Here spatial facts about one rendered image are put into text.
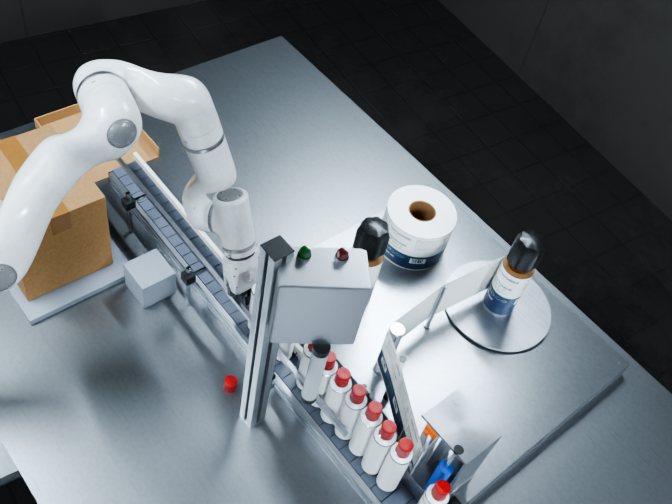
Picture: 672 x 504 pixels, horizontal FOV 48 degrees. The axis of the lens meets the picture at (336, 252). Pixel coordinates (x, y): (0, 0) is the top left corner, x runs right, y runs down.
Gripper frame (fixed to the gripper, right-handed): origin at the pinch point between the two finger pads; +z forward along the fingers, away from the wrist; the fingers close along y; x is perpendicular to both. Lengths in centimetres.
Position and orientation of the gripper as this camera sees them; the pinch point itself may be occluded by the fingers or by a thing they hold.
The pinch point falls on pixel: (248, 299)
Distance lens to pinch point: 197.8
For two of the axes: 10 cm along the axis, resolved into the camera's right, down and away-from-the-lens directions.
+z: 0.7, 8.1, 5.8
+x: -6.4, -4.1, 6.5
